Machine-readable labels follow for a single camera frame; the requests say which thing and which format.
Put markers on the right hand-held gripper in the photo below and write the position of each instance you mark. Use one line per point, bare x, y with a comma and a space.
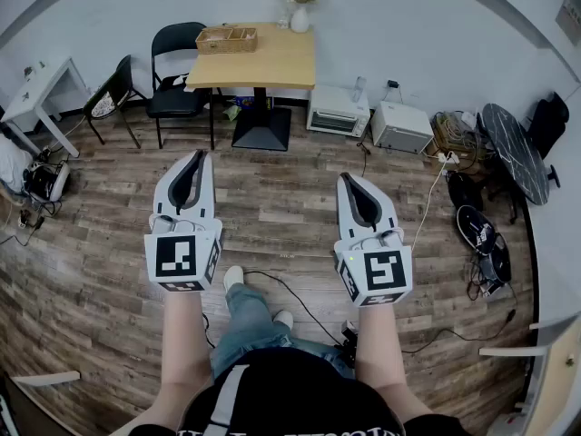
386, 270

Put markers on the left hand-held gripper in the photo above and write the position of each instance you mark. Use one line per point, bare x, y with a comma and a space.
174, 254

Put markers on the wicker basket organiser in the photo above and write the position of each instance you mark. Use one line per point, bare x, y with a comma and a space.
213, 46

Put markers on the person's left forearm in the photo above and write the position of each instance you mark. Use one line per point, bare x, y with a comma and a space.
181, 343

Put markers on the person's right forearm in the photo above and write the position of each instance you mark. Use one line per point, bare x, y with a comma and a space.
381, 357

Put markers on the white box appliance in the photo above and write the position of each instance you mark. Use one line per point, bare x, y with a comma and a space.
399, 127

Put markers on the crumpled tissue on chair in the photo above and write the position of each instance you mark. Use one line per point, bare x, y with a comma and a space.
179, 79

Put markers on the person's left white shoe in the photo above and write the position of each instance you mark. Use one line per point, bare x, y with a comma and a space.
233, 277

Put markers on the person's white shoe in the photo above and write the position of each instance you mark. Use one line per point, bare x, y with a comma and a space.
233, 277
284, 318

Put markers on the black folding chair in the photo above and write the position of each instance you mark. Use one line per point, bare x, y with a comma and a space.
174, 102

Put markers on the white power strip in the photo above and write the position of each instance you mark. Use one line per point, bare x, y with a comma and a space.
448, 157

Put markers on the white toaster oven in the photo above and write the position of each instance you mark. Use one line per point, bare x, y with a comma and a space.
336, 111

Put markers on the clear plastic bottle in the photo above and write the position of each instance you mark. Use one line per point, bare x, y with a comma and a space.
360, 89

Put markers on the chair with patterned cushion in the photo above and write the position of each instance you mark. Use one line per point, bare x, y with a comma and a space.
109, 98

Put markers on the black hip-mounted device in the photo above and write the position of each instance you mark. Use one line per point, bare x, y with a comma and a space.
350, 341

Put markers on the person's right white shoe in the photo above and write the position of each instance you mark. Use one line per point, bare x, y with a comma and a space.
284, 318

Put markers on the white floor device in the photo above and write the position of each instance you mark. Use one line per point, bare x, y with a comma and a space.
50, 182

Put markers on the person's blue jeans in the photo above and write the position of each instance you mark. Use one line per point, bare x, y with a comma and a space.
245, 320

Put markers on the black marble round table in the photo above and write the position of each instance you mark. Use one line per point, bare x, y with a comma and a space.
515, 152

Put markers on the white cloth bundle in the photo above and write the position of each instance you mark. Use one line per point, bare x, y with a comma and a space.
11, 161

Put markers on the white desk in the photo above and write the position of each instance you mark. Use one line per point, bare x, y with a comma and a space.
36, 93

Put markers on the person's black shirt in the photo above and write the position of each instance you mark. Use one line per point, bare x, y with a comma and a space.
295, 393

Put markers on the white vase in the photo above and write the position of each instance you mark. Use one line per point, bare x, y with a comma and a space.
299, 21

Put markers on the black office chair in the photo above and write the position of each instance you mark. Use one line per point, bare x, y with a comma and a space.
549, 121

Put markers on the black wall plug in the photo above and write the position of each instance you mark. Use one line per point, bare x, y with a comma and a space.
393, 84

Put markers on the light wooden pedestal table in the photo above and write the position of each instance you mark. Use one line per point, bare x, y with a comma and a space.
272, 62

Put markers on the white furniture frame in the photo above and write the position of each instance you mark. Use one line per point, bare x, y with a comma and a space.
558, 366

